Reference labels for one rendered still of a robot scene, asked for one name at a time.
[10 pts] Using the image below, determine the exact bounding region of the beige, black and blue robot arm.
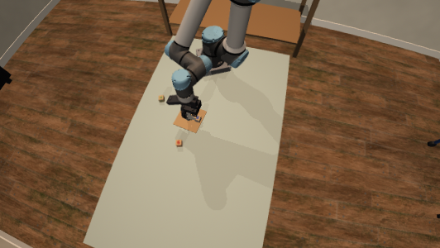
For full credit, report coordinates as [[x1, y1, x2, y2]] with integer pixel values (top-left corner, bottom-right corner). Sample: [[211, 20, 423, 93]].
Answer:
[[165, 0, 260, 105]]

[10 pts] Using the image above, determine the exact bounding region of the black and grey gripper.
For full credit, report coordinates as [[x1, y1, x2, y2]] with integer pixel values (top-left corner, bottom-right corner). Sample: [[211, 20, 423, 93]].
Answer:
[[180, 95, 202, 121]]

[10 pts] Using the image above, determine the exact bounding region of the orange flat mat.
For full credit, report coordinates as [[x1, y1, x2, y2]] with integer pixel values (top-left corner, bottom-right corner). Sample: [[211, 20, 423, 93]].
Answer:
[[173, 109, 207, 133]]

